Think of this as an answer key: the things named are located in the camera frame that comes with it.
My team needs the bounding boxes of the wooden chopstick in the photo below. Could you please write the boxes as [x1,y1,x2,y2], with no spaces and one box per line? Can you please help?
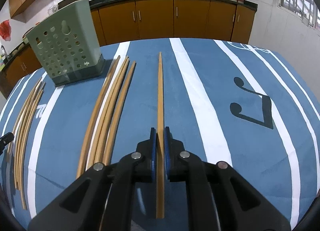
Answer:
[86,57,129,169]
[14,80,42,190]
[18,87,44,210]
[76,55,120,178]
[102,61,136,165]
[92,57,132,165]
[156,52,165,219]
[6,78,41,162]
[18,81,43,188]

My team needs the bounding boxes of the brown kitchen base cabinets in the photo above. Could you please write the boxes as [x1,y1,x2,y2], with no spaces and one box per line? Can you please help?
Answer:
[1,0,258,97]

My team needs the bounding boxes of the blue striped table cloth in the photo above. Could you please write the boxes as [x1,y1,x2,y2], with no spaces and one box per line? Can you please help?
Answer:
[1,38,319,227]

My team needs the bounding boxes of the green perforated utensil holder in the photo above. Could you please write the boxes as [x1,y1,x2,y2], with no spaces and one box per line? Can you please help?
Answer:
[26,0,105,87]

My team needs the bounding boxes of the red plastic bag on wall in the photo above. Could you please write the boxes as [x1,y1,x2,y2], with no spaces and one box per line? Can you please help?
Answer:
[0,19,11,41]

